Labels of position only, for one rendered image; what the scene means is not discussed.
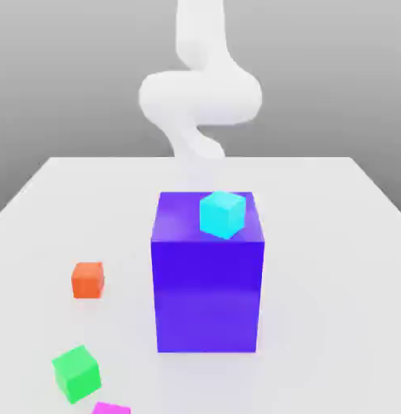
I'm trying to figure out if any large purple box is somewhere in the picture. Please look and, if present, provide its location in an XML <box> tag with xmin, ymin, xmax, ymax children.
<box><xmin>150</xmin><ymin>191</ymin><xmax>266</xmax><ymax>354</ymax></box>

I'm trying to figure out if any small cyan cube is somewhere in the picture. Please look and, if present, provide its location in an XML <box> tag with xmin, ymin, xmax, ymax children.
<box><xmin>199</xmin><ymin>190</ymin><xmax>247</xmax><ymax>241</ymax></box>

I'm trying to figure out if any small green cube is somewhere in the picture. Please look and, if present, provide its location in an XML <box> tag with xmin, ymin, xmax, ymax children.
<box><xmin>51</xmin><ymin>344</ymin><xmax>102</xmax><ymax>405</ymax></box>

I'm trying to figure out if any small magenta cube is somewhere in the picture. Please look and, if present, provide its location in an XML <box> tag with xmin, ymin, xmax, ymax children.
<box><xmin>91</xmin><ymin>401</ymin><xmax>132</xmax><ymax>414</ymax></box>

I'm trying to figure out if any small orange cube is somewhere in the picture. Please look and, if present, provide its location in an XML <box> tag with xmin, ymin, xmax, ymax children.
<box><xmin>70</xmin><ymin>261</ymin><xmax>105</xmax><ymax>299</ymax></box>

